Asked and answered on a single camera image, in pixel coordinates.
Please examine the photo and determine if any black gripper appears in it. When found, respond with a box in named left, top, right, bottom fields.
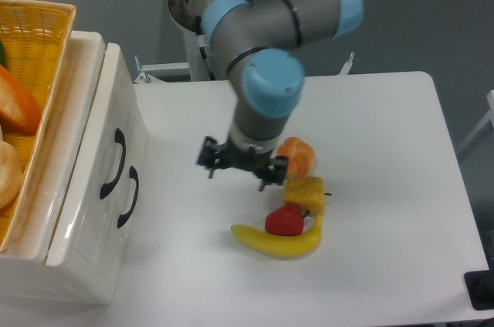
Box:
left=196, top=136, right=289, bottom=191

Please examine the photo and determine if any white drawer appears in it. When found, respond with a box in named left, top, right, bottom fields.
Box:
left=46, top=43, right=147, bottom=304

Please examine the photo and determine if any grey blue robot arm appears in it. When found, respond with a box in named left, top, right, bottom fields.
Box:
left=181, top=0, right=364, bottom=186

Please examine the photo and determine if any white drawer cabinet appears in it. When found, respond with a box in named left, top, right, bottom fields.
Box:
left=0, top=30, right=128, bottom=308

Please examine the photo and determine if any orange knotted bread roll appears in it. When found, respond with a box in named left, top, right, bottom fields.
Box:
left=276, top=137, right=316, bottom=180

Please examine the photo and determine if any red bell pepper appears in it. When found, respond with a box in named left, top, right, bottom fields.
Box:
left=265, top=204, right=311, bottom=237

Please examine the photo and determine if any yellow corn cob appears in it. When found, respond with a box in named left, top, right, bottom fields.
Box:
left=283, top=177, right=328, bottom=215

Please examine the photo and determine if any yellow banana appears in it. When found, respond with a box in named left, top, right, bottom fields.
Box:
left=230, top=215, right=323, bottom=258

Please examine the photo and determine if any orange bread loaf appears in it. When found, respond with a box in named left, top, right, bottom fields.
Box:
left=1, top=66, right=42, bottom=136

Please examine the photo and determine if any round pale bun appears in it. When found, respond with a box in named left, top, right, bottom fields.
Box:
left=0, top=141, right=23, bottom=208

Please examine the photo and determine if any yellow woven basket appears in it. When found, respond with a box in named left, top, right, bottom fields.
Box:
left=1, top=0, right=76, bottom=251

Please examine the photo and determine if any green item in basket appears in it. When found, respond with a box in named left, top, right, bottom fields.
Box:
left=0, top=41, right=7, bottom=68

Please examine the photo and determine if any black device at edge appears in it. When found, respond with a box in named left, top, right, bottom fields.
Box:
left=464, top=270, right=493, bottom=311

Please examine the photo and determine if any black lower drawer handle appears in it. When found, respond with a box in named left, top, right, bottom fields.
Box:
left=117, top=165, right=140, bottom=228

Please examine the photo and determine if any black drawer handle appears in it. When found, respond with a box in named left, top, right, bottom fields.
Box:
left=100, top=128, right=127, bottom=200
left=117, top=165, right=140, bottom=228

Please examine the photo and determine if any black top drawer handle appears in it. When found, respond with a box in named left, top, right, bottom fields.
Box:
left=100, top=128, right=127, bottom=200

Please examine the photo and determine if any white bracket behind table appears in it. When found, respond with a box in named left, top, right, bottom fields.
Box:
left=339, top=52, right=355, bottom=76

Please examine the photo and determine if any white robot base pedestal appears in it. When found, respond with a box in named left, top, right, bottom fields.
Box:
left=168, top=0, right=253, bottom=81

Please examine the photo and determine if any white frame at right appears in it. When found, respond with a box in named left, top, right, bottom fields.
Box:
left=456, top=90, right=493, bottom=163

